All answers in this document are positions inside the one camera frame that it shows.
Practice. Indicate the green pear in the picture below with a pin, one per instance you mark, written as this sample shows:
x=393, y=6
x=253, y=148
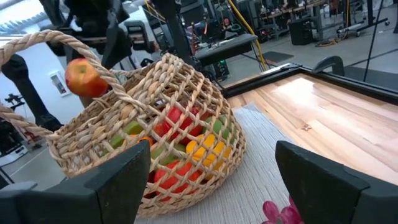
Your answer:
x=164, y=157

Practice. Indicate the bright red apple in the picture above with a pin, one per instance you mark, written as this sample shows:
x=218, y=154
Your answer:
x=174, y=180

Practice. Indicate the red apple with yellow patch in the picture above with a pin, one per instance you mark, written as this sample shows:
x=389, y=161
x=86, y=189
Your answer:
x=84, y=79

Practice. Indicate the grey woven placemat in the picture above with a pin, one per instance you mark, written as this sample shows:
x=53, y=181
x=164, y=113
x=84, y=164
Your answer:
x=255, y=161

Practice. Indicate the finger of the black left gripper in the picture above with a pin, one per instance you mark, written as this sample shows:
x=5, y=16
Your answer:
x=118, y=46

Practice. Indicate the black frame clamp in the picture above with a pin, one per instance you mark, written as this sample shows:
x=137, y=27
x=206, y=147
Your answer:
x=329, y=60

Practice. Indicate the black equipment box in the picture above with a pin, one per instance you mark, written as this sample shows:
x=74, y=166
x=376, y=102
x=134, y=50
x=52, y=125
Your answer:
x=301, y=31

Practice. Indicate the green apple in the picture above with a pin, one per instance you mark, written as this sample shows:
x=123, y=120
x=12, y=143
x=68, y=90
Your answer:
x=217, y=126

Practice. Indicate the purple grape bunch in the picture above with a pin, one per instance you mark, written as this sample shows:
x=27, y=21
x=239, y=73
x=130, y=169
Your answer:
x=281, y=214

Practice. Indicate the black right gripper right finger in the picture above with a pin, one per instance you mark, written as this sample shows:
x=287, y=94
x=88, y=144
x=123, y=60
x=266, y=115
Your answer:
x=342, y=199

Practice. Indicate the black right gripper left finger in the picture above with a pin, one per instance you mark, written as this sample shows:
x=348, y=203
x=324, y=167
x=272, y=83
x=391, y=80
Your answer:
x=77, y=205

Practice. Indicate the yellow bell pepper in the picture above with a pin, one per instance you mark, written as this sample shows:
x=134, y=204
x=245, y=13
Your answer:
x=205, y=151

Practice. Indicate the red bell pepper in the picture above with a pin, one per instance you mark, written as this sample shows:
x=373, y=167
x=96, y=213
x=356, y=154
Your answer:
x=174, y=115

